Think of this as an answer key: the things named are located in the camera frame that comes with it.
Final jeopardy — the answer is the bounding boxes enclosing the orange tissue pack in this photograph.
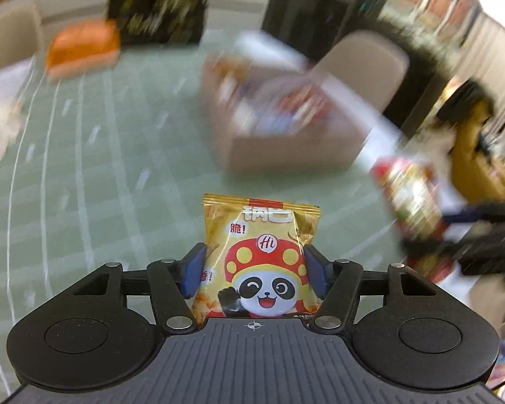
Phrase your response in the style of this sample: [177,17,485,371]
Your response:
[45,20,122,79]

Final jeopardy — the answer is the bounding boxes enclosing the green checked tablecloth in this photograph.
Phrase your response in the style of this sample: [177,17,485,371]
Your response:
[0,29,405,404]

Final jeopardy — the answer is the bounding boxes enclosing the pink cardboard box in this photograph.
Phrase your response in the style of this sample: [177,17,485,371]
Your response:
[201,56,377,174]

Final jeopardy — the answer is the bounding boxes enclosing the beige chair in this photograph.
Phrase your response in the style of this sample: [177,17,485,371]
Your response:
[0,7,43,77]
[315,31,410,115]

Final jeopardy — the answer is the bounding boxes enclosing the red snack packet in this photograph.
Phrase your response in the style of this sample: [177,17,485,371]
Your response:
[278,86,335,125]

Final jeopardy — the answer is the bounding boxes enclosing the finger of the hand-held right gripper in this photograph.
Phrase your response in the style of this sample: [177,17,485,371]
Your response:
[440,202,505,226]
[402,233,468,264]

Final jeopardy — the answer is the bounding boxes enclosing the framed red wall pictures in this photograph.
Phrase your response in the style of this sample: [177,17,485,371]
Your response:
[391,0,481,45]

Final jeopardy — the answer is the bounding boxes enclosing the red yellow snack bag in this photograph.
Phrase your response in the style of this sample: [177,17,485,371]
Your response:
[369,157,455,280]

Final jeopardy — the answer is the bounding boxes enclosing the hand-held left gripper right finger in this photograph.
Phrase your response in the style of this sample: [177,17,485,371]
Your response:
[303,243,442,333]

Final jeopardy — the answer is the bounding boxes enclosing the white fluffy cloth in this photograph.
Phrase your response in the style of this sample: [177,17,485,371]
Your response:
[0,90,27,188]

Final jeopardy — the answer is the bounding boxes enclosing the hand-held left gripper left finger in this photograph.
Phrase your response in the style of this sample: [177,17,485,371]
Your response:
[63,241,207,333]

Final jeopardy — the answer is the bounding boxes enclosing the yellow jacket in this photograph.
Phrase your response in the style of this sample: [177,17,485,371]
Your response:
[449,100,505,203]

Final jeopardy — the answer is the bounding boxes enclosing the black printed bag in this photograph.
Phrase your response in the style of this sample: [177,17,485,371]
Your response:
[107,0,210,48]

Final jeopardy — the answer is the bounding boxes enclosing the yellow panda snack packet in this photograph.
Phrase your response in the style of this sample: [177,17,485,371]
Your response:
[193,193,321,326]

